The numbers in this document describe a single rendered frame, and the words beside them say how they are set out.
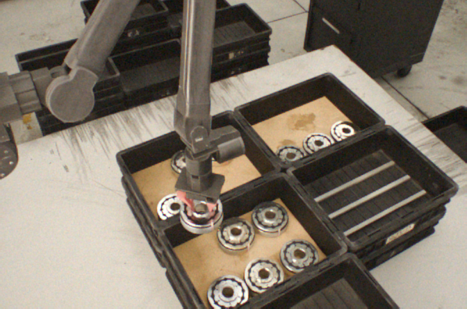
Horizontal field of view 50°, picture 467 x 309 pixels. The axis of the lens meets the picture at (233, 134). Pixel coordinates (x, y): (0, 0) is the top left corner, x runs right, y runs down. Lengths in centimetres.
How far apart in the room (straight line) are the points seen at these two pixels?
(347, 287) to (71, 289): 76
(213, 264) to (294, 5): 286
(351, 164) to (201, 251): 56
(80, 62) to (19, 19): 313
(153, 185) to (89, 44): 73
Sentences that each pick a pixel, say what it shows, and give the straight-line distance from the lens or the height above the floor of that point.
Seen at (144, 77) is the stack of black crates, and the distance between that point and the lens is 264.
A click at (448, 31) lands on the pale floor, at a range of 399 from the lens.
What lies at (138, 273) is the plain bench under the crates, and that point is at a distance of 153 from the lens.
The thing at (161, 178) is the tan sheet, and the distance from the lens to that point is 155.
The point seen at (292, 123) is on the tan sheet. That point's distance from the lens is 172.
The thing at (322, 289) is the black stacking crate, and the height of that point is 83.
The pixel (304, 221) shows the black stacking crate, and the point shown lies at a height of 85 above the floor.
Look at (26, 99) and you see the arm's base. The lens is 91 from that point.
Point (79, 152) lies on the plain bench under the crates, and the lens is 186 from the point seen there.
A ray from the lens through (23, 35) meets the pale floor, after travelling 383.
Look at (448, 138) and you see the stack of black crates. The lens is 268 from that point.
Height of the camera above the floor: 202
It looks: 45 degrees down
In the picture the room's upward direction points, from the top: 1 degrees clockwise
